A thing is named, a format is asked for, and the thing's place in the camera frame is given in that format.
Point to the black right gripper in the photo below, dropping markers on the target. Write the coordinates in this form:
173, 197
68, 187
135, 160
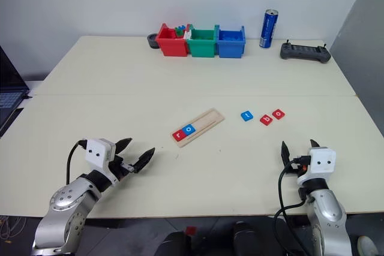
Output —
295, 172

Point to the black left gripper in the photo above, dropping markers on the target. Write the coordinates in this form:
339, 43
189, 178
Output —
118, 169

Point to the red letter tile o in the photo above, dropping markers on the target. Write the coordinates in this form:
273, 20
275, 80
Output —
278, 114

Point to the red letter tile b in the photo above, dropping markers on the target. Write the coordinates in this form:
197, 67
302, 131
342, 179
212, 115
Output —
266, 119

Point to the red letter tile r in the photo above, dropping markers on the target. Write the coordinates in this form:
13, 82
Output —
178, 135

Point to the blue letter tile o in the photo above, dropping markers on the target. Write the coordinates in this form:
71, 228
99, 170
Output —
189, 130

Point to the wooden letter tray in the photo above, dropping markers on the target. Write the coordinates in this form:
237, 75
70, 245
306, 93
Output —
207, 121

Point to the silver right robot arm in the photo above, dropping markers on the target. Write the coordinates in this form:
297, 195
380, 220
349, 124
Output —
327, 214

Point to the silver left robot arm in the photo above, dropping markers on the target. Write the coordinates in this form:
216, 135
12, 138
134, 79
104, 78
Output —
69, 199

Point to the blue square tile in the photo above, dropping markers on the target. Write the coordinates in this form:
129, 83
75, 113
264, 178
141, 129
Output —
247, 115

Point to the small red object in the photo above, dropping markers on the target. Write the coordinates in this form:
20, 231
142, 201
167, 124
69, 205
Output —
190, 230

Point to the grey handheld controller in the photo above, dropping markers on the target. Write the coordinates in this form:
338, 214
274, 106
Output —
304, 52

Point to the dark rounded shape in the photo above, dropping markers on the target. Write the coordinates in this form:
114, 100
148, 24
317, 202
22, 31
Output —
244, 238
172, 244

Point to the black round dish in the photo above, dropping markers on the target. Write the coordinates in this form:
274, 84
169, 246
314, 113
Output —
151, 41

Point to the red plastic bin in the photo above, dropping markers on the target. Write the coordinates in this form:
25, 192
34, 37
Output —
171, 46

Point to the white shoe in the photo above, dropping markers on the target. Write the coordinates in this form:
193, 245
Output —
367, 247

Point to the blue plastic bin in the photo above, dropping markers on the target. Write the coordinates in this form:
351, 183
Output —
229, 48

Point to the blue drink can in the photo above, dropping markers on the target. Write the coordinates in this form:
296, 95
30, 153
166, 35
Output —
268, 29

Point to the green plastic bin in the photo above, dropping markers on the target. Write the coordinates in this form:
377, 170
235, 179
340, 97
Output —
201, 47

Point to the green toy brick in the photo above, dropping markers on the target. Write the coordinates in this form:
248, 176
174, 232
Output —
179, 32

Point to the white and red card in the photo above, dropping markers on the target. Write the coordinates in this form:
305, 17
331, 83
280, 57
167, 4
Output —
187, 34

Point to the blue toy brick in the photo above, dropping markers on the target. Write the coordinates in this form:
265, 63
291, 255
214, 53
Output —
181, 26

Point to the dark laptop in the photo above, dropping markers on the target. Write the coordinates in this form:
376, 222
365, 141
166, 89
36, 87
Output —
10, 79

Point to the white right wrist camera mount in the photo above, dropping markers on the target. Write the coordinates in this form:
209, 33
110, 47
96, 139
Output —
322, 161

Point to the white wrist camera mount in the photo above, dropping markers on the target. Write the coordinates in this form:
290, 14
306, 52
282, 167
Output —
322, 161
96, 151

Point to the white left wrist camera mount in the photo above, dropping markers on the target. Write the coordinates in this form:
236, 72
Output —
96, 151

